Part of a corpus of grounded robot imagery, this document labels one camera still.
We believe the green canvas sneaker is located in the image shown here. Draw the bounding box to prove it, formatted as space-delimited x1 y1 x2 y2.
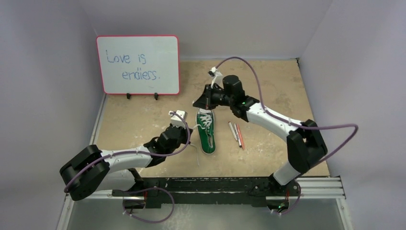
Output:
195 109 216 155

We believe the white shoelace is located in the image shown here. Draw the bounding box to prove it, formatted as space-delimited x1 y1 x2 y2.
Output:
190 124 206 166

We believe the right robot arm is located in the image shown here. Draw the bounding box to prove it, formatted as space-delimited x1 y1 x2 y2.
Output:
192 75 327 195

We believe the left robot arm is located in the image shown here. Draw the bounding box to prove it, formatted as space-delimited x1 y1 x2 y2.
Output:
59 125 193 201

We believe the white marker pen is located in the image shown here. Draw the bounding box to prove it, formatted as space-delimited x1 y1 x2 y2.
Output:
228 122 238 141

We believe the grey marker pen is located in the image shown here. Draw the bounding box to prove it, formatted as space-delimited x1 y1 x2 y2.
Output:
234 123 242 148

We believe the orange marker pen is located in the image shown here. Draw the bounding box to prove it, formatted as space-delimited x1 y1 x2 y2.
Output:
236 124 245 150

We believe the red framed whiteboard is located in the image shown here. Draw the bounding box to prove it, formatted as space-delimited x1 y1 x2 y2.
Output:
96 35 180 95

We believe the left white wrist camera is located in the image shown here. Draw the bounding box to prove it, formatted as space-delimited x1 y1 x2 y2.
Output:
169 110 187 128

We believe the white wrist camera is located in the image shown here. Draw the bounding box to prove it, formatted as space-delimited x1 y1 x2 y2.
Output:
169 110 187 128
208 67 223 88

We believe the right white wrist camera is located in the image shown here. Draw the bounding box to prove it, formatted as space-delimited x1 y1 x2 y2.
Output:
208 67 223 88

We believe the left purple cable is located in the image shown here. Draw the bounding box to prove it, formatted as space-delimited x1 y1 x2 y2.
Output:
64 111 192 223

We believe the purple cable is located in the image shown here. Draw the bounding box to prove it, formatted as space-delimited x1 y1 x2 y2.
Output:
215 57 359 216
64 111 192 223

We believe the black aluminium base frame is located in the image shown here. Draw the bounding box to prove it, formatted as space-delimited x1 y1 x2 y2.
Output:
57 95 354 230

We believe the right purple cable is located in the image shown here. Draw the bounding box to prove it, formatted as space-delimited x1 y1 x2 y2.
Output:
215 57 359 216

